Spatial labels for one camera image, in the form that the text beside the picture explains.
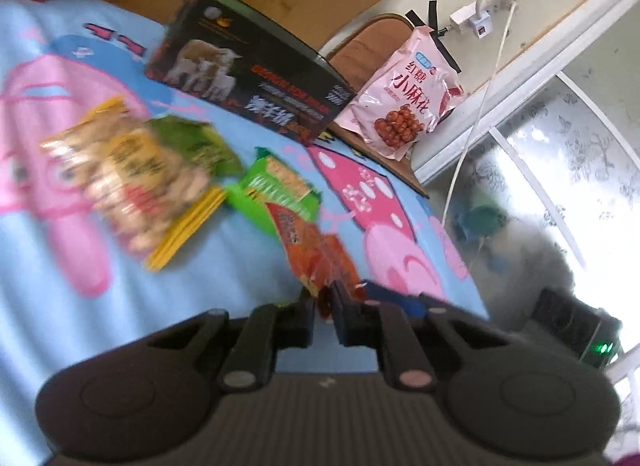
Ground yellow peanut packet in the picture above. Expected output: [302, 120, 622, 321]
[40, 96, 228, 271]

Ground frosted glass door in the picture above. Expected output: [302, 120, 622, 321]
[410, 0, 640, 447]

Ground maroon garment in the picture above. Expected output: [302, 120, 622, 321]
[602, 448, 640, 466]

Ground black tape strips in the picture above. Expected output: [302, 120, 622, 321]
[405, 0, 462, 72]

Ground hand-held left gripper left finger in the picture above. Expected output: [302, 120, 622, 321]
[142, 287, 317, 393]

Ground white power adapter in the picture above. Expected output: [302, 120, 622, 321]
[449, 3, 493, 39]

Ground white cable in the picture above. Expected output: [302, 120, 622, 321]
[440, 0, 518, 231]

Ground brown chair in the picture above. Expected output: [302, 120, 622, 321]
[327, 13, 431, 199]

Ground printed blanket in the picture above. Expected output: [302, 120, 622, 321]
[0, 0, 491, 466]

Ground black box with sheep print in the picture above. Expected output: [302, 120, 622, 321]
[145, 0, 357, 147]

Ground bright green cracker packet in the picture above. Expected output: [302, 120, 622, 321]
[225, 147, 321, 237]

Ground dark green snack packet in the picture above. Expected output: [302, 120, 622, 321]
[150, 114, 244, 177]

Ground black appliance with green light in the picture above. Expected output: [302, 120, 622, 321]
[530, 286, 623, 372]

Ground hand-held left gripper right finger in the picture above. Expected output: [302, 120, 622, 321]
[327, 280, 526, 393]

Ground large pink snack bag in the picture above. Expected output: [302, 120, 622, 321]
[334, 26, 466, 161]

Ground red snack packet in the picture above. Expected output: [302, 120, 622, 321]
[265, 202, 363, 321]

